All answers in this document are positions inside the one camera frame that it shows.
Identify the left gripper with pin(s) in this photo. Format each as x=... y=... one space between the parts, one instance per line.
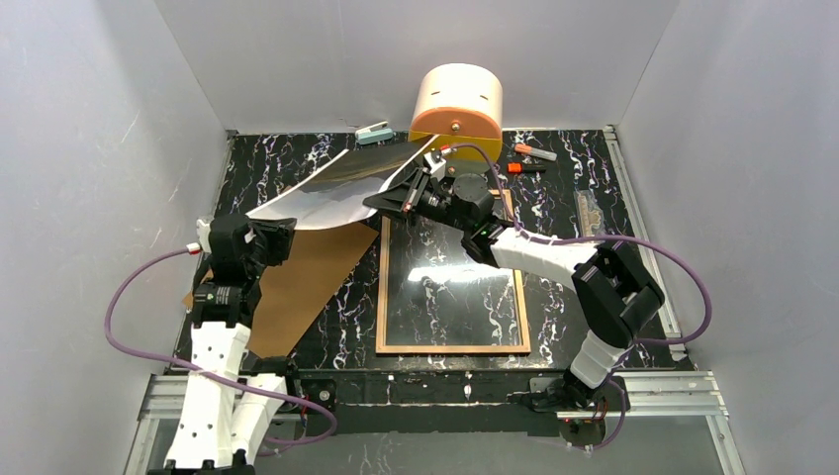
x=278 y=236

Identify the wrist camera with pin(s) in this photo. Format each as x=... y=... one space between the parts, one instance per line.
x=435 y=161
x=228 y=236

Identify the round pastel drawer box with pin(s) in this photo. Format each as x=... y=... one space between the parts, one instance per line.
x=459 y=103

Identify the orange capped black marker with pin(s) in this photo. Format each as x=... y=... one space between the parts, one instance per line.
x=524 y=168

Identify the orange capped grey marker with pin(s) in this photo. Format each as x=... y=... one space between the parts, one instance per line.
x=539 y=153

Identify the clear bag of clips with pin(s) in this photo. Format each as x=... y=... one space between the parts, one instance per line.
x=590 y=215

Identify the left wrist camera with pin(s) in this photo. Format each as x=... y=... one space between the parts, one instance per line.
x=228 y=236

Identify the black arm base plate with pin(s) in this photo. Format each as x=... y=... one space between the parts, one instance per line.
x=452 y=401

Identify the wooden picture frame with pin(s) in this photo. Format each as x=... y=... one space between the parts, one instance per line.
x=452 y=282

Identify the brown cardboard backing board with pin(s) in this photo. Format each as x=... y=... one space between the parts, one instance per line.
x=294 y=293

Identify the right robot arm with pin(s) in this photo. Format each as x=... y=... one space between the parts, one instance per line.
x=617 y=293

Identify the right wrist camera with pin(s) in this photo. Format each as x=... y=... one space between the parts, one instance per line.
x=435 y=161

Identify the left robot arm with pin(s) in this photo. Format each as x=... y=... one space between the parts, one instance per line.
x=225 y=416

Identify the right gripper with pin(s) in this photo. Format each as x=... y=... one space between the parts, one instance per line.
x=418 y=199

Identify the teal white stapler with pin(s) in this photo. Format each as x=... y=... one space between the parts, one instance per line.
x=375 y=133

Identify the landscape photo print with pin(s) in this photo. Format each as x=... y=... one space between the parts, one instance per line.
x=333 y=195

